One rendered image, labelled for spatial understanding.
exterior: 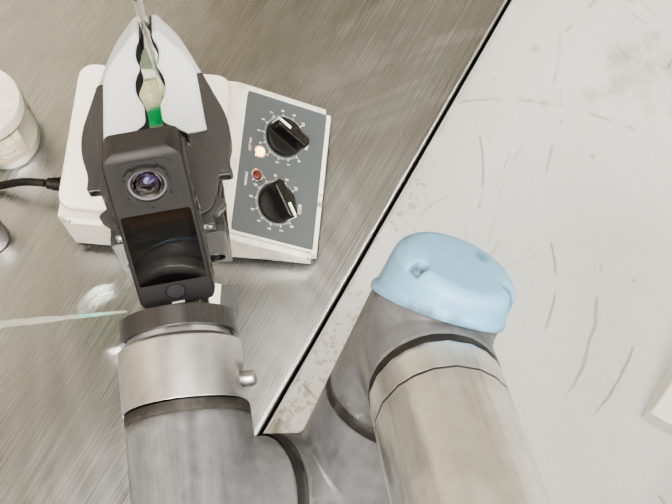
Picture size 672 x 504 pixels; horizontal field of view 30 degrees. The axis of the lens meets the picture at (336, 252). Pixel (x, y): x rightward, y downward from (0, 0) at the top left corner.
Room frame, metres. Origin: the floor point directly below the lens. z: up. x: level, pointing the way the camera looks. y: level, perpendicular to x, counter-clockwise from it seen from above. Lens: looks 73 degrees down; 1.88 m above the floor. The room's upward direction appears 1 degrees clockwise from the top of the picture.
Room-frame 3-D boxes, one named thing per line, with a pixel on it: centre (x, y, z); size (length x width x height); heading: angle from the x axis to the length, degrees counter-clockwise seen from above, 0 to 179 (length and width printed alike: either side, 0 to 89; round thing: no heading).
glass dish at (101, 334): (0.24, 0.18, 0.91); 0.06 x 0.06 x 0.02
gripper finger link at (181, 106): (0.34, 0.10, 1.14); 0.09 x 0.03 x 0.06; 7
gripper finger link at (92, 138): (0.28, 0.13, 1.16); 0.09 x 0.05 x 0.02; 9
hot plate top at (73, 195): (0.36, 0.15, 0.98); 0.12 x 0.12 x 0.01; 85
